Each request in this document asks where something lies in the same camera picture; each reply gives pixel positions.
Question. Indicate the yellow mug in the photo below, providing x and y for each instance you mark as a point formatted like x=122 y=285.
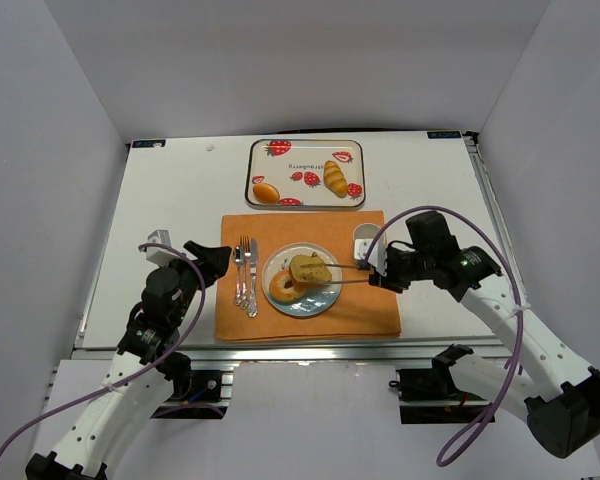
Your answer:
x=366 y=231

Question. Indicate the silver knife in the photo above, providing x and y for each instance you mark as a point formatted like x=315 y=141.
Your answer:
x=252 y=308

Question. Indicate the ceramic plate with plant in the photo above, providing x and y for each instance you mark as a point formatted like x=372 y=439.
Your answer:
x=316 y=300

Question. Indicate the silver fork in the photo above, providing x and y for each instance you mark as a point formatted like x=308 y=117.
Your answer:
x=246 y=254

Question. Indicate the metal tongs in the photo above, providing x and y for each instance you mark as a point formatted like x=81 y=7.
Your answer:
x=344 y=274

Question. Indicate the long croissant bread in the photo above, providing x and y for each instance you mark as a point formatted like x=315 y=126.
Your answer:
x=334 y=179

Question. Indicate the bagel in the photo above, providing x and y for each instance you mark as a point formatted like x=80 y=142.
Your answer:
x=282 y=288

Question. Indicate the silver spoon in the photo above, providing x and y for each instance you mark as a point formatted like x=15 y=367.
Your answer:
x=238 y=262

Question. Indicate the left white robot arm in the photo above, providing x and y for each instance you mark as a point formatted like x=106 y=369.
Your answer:
x=147 y=368

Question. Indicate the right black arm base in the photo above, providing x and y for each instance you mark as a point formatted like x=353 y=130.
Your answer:
x=423 y=402

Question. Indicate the toast bread slice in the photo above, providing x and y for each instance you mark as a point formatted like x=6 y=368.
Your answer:
x=310 y=272

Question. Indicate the round bun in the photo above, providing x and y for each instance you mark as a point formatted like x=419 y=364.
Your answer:
x=266 y=193

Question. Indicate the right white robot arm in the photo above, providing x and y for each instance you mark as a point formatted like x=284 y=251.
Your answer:
x=544 y=383

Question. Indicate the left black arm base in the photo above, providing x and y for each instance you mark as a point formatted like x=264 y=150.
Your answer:
x=207 y=398

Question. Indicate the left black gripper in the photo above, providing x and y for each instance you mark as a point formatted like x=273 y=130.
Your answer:
x=195 y=265

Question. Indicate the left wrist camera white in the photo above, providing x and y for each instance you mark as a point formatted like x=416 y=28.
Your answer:
x=158 y=251

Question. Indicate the strawberry pattern tray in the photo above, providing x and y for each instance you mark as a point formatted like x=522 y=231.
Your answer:
x=295 y=168

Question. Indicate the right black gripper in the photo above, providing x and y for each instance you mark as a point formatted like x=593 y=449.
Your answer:
x=390 y=267

